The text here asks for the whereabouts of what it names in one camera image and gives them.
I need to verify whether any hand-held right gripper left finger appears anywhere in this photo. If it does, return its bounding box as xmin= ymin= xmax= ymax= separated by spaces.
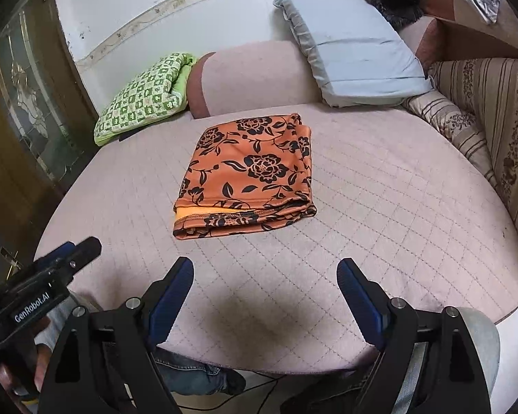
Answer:
xmin=38 ymin=256 xmax=194 ymax=414

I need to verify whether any striped floral cushion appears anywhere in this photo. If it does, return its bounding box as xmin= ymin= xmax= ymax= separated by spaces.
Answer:
xmin=427 ymin=58 xmax=518 ymax=262
xmin=403 ymin=92 xmax=498 ymax=190

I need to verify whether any wooden wardrobe with glass doors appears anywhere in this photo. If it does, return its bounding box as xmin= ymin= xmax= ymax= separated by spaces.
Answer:
xmin=0 ymin=0 xmax=98 ymax=281

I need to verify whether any orange black floral blouse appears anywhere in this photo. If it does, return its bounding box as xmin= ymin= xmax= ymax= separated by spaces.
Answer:
xmin=173 ymin=113 xmax=318 ymax=240

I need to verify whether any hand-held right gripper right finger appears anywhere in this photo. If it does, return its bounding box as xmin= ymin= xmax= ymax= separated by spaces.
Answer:
xmin=336 ymin=258 xmax=493 ymax=414

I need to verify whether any grey pillow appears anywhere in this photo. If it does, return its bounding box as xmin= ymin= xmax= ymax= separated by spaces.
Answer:
xmin=273 ymin=0 xmax=435 ymax=109

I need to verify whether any green checkered pillow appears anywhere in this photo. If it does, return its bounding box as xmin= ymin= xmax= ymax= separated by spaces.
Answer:
xmin=94 ymin=52 xmax=198 ymax=147

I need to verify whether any pink quilted bed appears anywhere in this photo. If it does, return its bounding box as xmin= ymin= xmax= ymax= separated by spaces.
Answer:
xmin=33 ymin=102 xmax=518 ymax=376

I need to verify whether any pink brown bolster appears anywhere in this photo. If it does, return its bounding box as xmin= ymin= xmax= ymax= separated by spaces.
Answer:
xmin=398 ymin=15 xmax=442 ymax=72
xmin=185 ymin=40 xmax=325 ymax=120

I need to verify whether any person's left hand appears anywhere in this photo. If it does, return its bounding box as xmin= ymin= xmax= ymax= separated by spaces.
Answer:
xmin=33 ymin=317 xmax=55 ymax=393

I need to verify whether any person's left leg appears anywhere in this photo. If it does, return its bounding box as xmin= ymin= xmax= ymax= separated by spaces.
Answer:
xmin=37 ymin=292 xmax=248 ymax=398

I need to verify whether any brown cardboard box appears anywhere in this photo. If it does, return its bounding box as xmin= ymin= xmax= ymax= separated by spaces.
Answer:
xmin=423 ymin=0 xmax=518 ymax=63

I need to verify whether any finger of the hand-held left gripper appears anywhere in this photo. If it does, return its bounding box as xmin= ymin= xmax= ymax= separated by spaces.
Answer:
xmin=36 ymin=241 xmax=77 ymax=269
xmin=66 ymin=237 xmax=103 ymax=270

